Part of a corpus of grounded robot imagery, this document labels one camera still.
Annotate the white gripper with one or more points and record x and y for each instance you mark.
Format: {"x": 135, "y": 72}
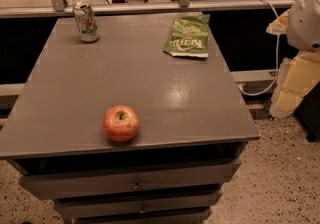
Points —
{"x": 305, "y": 21}

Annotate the red apple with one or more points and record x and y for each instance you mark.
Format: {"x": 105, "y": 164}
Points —
{"x": 120, "y": 123}

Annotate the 7up soda can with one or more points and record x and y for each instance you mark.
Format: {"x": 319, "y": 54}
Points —
{"x": 86, "y": 22}

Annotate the green chip bag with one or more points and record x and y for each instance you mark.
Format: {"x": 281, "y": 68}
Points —
{"x": 188, "y": 37}

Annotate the grey drawer cabinet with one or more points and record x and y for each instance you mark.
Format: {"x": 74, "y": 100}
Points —
{"x": 189, "y": 110}

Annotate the bottom grey drawer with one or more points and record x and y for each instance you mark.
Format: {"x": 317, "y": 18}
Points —
{"x": 178, "y": 216}

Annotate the grey drawer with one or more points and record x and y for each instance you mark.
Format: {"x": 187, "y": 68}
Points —
{"x": 130, "y": 179}
{"x": 139, "y": 204}
{"x": 178, "y": 216}

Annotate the top grey drawer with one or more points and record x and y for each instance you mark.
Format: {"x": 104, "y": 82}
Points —
{"x": 130, "y": 179}

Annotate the middle grey drawer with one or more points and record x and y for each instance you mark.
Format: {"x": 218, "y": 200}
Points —
{"x": 139, "y": 204}

